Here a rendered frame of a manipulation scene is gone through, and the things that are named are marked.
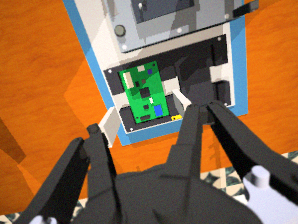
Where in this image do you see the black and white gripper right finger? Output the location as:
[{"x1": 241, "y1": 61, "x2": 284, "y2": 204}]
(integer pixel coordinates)
[{"x1": 151, "y1": 89, "x2": 298, "y2": 224}]

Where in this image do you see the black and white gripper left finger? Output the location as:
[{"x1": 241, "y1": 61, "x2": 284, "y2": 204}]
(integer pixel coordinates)
[{"x1": 12, "y1": 106, "x2": 122, "y2": 224}]

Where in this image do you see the green circuit board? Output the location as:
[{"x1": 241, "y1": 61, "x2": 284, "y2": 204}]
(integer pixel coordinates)
[{"x1": 119, "y1": 61, "x2": 169, "y2": 124}]

